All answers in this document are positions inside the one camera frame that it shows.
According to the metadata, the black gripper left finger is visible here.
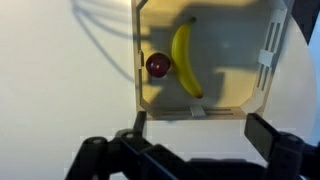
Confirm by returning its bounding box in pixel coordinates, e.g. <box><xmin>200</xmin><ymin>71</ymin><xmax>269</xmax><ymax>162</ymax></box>
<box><xmin>64</xmin><ymin>111</ymin><xmax>201</xmax><ymax>180</ymax></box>

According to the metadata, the light wooden crate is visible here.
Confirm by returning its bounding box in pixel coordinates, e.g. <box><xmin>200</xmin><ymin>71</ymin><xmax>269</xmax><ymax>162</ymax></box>
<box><xmin>130</xmin><ymin>0</ymin><xmax>296</xmax><ymax>121</ymax></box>

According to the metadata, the yellow banana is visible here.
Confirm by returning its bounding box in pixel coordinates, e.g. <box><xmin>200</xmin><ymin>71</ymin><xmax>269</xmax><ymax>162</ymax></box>
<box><xmin>170</xmin><ymin>17</ymin><xmax>204</xmax><ymax>100</ymax></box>

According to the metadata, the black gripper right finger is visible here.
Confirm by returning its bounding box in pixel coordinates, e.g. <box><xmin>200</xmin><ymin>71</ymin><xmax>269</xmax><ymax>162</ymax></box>
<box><xmin>244</xmin><ymin>112</ymin><xmax>320</xmax><ymax>180</ymax></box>

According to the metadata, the dark purple plum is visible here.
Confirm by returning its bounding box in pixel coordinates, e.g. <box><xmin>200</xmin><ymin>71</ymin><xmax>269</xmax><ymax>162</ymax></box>
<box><xmin>145</xmin><ymin>52</ymin><xmax>172</xmax><ymax>79</ymax></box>

